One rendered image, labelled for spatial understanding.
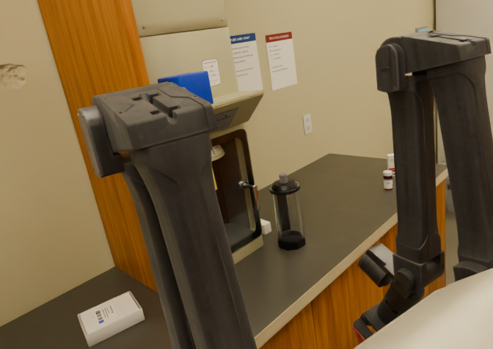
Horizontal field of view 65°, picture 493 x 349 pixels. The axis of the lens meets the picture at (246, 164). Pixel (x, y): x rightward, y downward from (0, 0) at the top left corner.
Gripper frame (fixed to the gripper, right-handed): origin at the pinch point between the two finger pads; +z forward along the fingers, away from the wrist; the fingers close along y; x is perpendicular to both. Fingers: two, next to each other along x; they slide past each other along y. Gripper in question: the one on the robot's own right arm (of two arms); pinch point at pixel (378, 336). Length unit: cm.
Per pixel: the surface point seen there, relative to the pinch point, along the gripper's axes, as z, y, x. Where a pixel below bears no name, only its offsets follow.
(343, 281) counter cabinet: 31.0, -25.1, -26.4
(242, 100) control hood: -24, -3, -65
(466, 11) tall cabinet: 5, -276, -158
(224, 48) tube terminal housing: -32, -6, -83
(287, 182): 6, -18, -56
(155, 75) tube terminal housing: -31, 19, -76
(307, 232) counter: 30, -27, -49
